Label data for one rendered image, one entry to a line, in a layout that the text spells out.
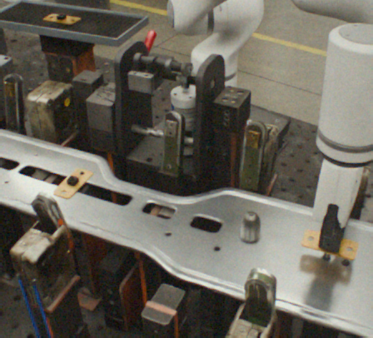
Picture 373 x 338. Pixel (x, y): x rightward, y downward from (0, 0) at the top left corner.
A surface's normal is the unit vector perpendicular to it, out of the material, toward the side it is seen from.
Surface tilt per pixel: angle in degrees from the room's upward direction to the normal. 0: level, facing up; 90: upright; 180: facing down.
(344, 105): 90
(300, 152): 0
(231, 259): 0
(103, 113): 90
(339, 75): 90
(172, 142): 78
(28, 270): 90
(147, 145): 0
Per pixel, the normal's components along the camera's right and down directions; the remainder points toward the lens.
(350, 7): -0.16, 0.90
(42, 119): -0.42, 0.53
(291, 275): -0.03, -0.82
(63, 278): 0.91, 0.22
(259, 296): -0.40, 0.69
